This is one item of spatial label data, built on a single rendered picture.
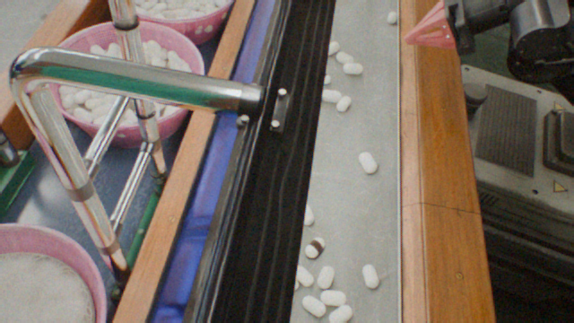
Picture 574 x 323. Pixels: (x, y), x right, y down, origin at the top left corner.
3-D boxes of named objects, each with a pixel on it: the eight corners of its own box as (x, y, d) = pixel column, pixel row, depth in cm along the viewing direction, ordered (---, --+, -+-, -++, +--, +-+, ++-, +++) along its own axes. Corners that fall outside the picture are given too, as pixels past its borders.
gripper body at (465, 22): (451, 26, 64) (507, 5, 60) (447, -13, 70) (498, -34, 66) (464, 57, 68) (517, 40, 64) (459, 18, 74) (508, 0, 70)
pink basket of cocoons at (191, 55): (198, 55, 93) (195, 17, 85) (213, 154, 78) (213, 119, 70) (64, 62, 87) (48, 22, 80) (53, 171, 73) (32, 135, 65)
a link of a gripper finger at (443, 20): (397, 34, 70) (458, 11, 65) (398, 8, 74) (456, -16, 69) (413, 64, 74) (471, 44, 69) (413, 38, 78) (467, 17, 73)
